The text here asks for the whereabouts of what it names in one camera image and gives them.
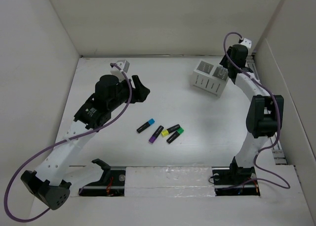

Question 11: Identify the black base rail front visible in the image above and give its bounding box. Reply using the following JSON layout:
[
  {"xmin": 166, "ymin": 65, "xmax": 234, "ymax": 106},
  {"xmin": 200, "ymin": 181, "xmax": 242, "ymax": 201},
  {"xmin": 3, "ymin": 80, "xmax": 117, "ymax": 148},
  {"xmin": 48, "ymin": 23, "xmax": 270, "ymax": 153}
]
[{"xmin": 79, "ymin": 168, "xmax": 260, "ymax": 197}]

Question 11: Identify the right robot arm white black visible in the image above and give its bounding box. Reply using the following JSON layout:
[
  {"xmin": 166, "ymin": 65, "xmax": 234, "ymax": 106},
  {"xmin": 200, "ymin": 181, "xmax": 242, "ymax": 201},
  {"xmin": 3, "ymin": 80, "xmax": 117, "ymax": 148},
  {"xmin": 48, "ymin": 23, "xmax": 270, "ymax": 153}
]
[{"xmin": 213, "ymin": 44, "xmax": 284, "ymax": 185}]

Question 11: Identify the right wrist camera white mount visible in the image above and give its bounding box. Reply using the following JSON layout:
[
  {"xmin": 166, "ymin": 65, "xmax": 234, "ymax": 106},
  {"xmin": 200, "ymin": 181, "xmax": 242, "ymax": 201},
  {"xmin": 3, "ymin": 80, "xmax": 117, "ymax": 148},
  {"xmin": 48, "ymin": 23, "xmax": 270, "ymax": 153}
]
[{"xmin": 238, "ymin": 38, "xmax": 252, "ymax": 49}]

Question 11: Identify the blue cap black highlighter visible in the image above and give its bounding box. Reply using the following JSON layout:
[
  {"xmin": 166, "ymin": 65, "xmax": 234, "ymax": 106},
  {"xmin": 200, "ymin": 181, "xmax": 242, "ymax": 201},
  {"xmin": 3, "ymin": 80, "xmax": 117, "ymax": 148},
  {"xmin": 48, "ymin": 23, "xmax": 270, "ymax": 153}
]
[{"xmin": 136, "ymin": 118, "xmax": 155, "ymax": 133}]

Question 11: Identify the purple cap black highlighter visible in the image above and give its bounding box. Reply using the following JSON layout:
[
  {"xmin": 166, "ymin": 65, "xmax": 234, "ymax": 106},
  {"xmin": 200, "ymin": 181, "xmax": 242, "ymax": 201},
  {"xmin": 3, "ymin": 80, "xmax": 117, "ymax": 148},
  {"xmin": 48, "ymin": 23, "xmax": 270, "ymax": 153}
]
[{"xmin": 149, "ymin": 126, "xmax": 164, "ymax": 144}]

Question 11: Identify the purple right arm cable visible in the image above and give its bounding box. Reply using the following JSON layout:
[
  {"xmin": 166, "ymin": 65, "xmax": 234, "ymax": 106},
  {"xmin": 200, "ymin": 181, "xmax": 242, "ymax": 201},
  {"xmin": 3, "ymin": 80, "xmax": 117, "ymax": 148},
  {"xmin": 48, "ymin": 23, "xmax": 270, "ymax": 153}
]
[{"xmin": 223, "ymin": 32, "xmax": 290, "ymax": 189}]

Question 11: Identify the green cap black highlighter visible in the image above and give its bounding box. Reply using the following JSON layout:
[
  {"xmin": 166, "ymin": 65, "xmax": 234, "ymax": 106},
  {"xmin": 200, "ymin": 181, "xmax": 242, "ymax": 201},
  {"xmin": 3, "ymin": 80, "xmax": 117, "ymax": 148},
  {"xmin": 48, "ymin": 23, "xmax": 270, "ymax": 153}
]
[{"xmin": 166, "ymin": 128, "xmax": 184, "ymax": 144}]

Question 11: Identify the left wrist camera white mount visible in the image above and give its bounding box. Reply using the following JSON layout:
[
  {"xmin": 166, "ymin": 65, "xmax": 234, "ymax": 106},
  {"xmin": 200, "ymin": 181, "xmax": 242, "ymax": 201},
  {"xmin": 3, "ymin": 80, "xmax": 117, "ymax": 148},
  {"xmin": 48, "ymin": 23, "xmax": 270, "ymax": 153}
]
[{"xmin": 110, "ymin": 59, "xmax": 130, "ymax": 76}]

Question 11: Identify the aluminium rail right side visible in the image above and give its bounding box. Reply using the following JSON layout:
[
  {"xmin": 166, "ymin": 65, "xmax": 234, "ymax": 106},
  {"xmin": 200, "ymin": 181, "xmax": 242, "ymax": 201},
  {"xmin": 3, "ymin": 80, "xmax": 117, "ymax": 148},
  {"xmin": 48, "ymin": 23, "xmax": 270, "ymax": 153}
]
[{"xmin": 246, "ymin": 56, "xmax": 288, "ymax": 165}]

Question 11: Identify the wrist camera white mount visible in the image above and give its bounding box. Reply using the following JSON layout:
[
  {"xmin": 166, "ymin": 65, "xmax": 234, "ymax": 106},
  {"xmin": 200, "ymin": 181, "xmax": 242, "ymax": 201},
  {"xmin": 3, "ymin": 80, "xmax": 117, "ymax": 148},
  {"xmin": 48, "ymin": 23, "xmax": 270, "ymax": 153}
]
[
  {"xmin": 110, "ymin": 59, "xmax": 130, "ymax": 76},
  {"xmin": 238, "ymin": 38, "xmax": 252, "ymax": 49}
]

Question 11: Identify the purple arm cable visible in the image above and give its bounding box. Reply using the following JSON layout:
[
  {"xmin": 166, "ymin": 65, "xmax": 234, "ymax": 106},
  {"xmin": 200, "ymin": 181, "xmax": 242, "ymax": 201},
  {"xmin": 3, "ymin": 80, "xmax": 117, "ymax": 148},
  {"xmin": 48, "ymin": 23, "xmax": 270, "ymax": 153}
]
[
  {"xmin": 4, "ymin": 62, "xmax": 134, "ymax": 223},
  {"xmin": 223, "ymin": 32, "xmax": 290, "ymax": 189}
]

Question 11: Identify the white slotted pen holder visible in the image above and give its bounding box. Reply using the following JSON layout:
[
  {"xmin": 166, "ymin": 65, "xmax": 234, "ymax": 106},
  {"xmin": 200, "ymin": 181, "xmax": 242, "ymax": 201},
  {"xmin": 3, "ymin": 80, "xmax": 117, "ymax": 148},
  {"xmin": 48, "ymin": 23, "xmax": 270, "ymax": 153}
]
[{"xmin": 190, "ymin": 59, "xmax": 229, "ymax": 97}]

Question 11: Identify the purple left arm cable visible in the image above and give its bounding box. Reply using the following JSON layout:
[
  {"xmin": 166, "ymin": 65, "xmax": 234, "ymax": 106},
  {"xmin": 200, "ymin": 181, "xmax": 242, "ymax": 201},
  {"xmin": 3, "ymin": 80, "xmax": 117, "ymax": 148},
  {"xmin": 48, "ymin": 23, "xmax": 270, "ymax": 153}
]
[{"xmin": 4, "ymin": 62, "xmax": 134, "ymax": 223}]

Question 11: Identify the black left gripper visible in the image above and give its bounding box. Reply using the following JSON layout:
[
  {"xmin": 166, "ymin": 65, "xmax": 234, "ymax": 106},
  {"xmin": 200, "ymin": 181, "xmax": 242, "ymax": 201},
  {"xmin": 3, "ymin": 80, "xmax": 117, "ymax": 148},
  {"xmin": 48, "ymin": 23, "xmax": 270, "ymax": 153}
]
[{"xmin": 108, "ymin": 75, "xmax": 149, "ymax": 111}]

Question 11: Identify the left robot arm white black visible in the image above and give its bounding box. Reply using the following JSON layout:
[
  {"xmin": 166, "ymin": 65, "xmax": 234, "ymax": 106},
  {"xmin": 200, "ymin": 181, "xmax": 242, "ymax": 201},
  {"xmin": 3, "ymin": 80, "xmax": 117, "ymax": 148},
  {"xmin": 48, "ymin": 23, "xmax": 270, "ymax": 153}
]
[{"xmin": 21, "ymin": 75, "xmax": 150, "ymax": 210}]

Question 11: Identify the yellow cap black highlighter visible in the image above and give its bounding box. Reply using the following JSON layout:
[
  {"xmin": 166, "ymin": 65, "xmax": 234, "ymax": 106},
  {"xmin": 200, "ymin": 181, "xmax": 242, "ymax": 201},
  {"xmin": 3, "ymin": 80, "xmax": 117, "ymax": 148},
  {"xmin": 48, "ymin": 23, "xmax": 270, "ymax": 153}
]
[{"xmin": 161, "ymin": 124, "xmax": 181, "ymax": 137}]

